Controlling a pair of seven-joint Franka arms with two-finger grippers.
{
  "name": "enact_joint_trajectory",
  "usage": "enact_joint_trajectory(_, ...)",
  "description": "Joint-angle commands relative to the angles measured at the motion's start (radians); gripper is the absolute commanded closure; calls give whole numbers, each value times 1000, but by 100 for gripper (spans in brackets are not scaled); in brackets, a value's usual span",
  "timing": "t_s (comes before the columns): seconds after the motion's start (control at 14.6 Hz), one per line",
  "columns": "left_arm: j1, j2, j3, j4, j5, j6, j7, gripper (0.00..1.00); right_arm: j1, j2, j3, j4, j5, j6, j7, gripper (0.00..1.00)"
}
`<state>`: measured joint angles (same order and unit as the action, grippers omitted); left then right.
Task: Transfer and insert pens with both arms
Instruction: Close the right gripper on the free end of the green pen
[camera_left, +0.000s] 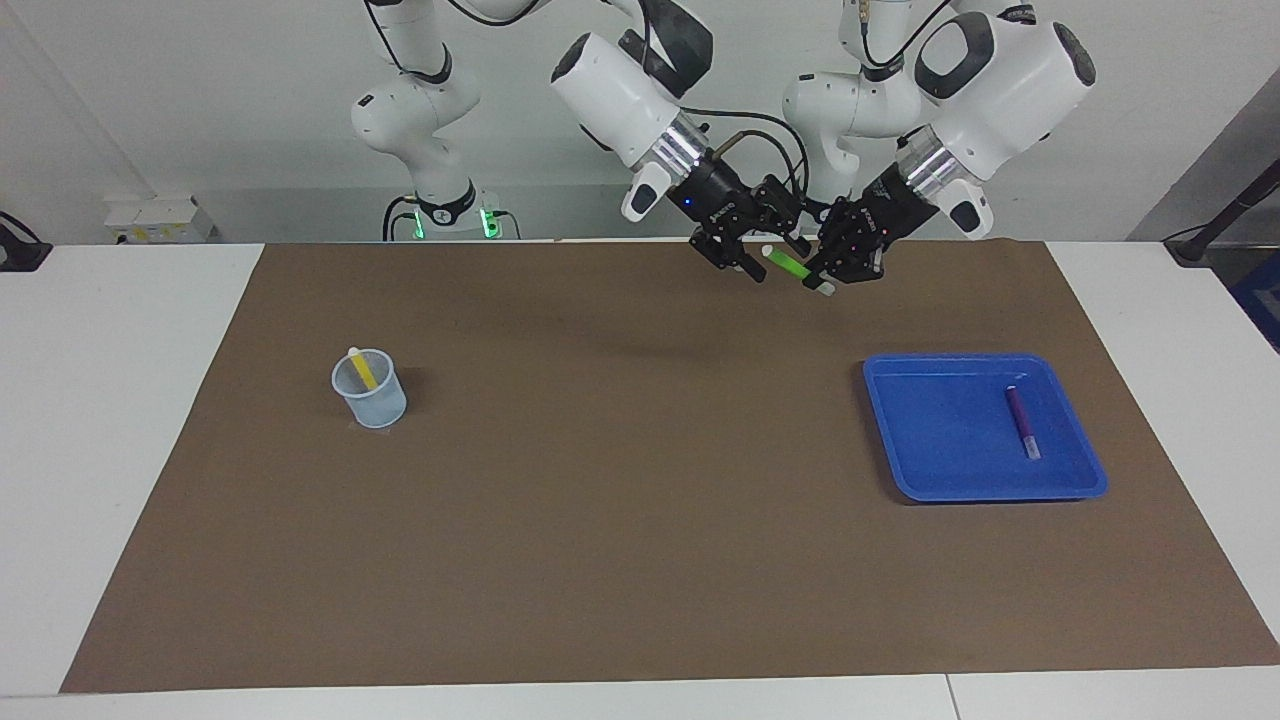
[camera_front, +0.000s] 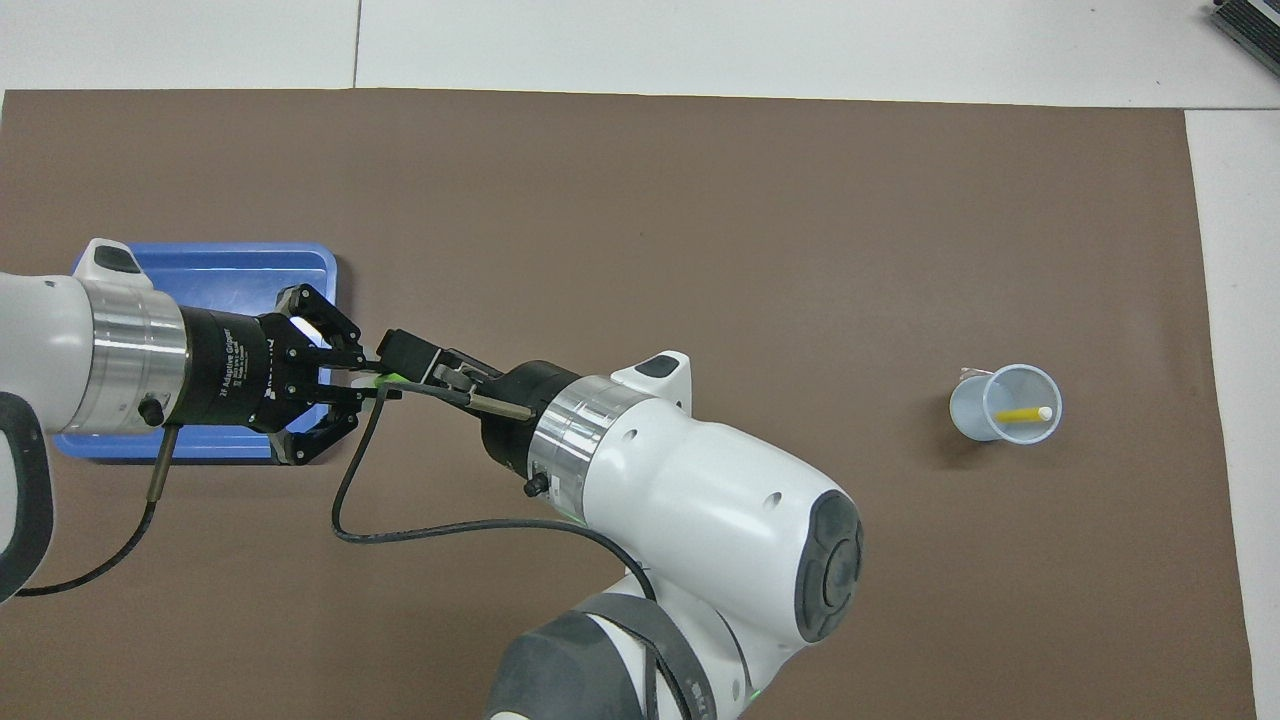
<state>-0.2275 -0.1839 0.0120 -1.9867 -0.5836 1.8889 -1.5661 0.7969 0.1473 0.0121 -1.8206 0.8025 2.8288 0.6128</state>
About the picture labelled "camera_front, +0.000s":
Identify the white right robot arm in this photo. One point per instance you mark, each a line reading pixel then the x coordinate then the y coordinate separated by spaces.
pixel 700 500

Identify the dark grey ribbed device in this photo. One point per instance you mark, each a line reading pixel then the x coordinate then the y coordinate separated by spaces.
pixel 1250 20

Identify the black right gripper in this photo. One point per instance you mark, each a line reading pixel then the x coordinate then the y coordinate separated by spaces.
pixel 515 420

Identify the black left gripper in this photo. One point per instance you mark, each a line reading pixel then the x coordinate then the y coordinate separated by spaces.
pixel 235 370

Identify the yellow pen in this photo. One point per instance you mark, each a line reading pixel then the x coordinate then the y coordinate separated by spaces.
pixel 1020 414

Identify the translucent plastic cup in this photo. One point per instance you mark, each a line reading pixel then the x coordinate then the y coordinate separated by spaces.
pixel 975 410

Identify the brown table mat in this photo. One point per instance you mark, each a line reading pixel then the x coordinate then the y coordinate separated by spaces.
pixel 700 250

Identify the blue plastic tray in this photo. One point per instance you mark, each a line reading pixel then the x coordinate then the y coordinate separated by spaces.
pixel 240 275

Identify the green pen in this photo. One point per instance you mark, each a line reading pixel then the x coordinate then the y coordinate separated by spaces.
pixel 392 378

